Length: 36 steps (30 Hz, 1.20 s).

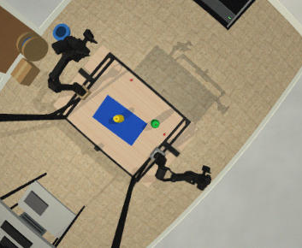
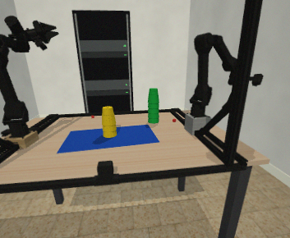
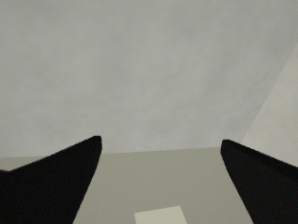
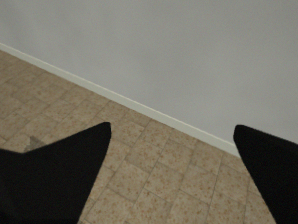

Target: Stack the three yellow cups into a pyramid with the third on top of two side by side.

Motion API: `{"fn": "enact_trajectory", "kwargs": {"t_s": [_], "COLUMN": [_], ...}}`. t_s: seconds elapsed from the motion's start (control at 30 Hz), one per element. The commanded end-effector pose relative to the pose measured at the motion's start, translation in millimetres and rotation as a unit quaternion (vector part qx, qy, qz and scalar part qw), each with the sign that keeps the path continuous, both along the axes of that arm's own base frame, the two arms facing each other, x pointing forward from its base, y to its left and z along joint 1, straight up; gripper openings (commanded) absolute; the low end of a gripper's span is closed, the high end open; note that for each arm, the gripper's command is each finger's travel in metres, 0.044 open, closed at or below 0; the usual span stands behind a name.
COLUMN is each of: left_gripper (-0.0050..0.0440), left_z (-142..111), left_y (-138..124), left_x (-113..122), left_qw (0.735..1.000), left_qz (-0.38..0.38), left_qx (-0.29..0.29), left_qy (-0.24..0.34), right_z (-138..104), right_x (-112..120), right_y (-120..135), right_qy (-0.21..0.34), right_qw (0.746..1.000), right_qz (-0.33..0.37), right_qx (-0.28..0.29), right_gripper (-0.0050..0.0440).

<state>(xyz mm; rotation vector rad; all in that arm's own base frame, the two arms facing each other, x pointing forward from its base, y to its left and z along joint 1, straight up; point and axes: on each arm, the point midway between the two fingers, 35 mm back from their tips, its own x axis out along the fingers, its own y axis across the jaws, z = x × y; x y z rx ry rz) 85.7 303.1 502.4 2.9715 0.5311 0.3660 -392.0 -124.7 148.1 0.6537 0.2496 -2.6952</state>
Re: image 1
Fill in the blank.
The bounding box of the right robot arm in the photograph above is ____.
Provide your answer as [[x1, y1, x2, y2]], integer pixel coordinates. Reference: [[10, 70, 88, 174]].
[[154, 152, 211, 188]]

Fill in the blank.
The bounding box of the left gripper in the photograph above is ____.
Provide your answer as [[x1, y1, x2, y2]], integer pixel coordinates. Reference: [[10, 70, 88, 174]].
[[69, 29, 98, 62]]

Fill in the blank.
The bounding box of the blue mat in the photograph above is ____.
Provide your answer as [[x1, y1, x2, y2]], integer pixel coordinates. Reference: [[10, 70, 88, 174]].
[[93, 95, 147, 146]]

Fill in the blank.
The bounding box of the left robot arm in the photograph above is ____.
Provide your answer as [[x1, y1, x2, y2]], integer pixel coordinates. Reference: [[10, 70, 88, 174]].
[[48, 36, 86, 97]]

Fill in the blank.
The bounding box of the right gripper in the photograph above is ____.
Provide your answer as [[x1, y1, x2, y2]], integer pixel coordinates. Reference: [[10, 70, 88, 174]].
[[197, 166, 211, 191]]

